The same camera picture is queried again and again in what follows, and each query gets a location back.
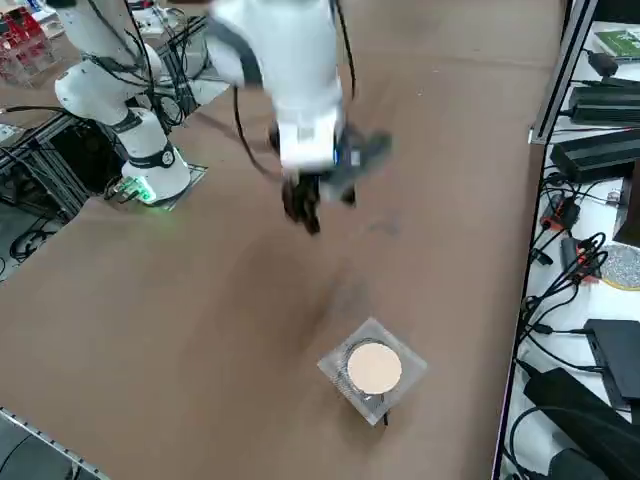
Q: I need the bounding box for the black power brick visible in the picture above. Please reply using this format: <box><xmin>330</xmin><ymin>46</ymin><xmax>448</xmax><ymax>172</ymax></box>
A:
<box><xmin>549</xmin><ymin>130</ymin><xmax>640</xmax><ymax>184</ymax></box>
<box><xmin>568</xmin><ymin>84</ymin><xmax>640</xmax><ymax>126</ymax></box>

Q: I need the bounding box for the wire gauze with ceramic disc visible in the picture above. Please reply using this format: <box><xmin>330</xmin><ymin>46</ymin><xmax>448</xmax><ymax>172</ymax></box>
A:
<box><xmin>316</xmin><ymin>316</ymin><xmax>429</xmax><ymax>425</ymax></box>

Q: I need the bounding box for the aluminium frame profile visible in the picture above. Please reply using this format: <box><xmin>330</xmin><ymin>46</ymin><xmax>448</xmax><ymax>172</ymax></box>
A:
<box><xmin>528</xmin><ymin>0</ymin><xmax>599</xmax><ymax>146</ymax></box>
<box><xmin>0</xmin><ymin>407</ymin><xmax>109</xmax><ymax>480</ymax></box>

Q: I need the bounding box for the round glittery coaster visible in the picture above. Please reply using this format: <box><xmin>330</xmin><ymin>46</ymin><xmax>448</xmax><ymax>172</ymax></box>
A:
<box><xmin>601</xmin><ymin>243</ymin><xmax>640</xmax><ymax>291</ymax></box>

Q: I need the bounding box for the dark box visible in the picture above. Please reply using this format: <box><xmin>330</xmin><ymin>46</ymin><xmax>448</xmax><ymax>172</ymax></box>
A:
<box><xmin>612</xmin><ymin>164</ymin><xmax>640</xmax><ymax>247</ymax></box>

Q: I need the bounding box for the clear shelf with red packets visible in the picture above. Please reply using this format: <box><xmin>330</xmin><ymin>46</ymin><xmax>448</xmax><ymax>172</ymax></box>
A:
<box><xmin>0</xmin><ymin>9</ymin><xmax>64</xmax><ymax>89</ymax></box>

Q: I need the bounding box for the flat black electronics box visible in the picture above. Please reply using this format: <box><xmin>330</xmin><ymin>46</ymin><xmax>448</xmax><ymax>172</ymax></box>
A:
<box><xmin>583</xmin><ymin>318</ymin><xmax>640</xmax><ymax>412</ymax></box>

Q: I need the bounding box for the small black plug adapter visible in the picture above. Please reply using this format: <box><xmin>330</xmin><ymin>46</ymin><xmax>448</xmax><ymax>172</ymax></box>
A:
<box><xmin>559</xmin><ymin>236</ymin><xmax>579</xmax><ymax>269</ymax></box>

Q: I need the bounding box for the green printed box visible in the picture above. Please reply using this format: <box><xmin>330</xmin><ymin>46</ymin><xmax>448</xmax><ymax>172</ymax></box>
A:
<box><xmin>593</xmin><ymin>28</ymin><xmax>640</xmax><ymax>62</ymax></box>

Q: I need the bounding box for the black metal rack frame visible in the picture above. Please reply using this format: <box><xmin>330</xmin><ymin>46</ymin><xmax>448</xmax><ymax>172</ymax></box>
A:
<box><xmin>0</xmin><ymin>107</ymin><xmax>126</xmax><ymax>224</ymax></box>

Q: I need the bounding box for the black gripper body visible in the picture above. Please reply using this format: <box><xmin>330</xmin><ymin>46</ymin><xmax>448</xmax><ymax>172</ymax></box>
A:
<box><xmin>270</xmin><ymin>125</ymin><xmax>330</xmax><ymax>195</ymax></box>

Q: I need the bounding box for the small black power adapter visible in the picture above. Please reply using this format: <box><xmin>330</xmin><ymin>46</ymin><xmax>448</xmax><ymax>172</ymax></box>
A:
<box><xmin>587</xmin><ymin>49</ymin><xmax>621</xmax><ymax>77</ymax></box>

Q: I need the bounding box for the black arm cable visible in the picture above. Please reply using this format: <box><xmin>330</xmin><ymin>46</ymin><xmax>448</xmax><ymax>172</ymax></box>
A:
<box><xmin>231</xmin><ymin>84</ymin><xmax>286</xmax><ymax>179</ymax></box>
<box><xmin>333</xmin><ymin>0</ymin><xmax>359</xmax><ymax>102</ymax></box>

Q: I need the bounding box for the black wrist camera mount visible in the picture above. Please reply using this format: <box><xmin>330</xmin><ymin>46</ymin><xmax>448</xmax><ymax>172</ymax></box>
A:
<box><xmin>324</xmin><ymin>127</ymin><xmax>394</xmax><ymax>206</ymax></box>

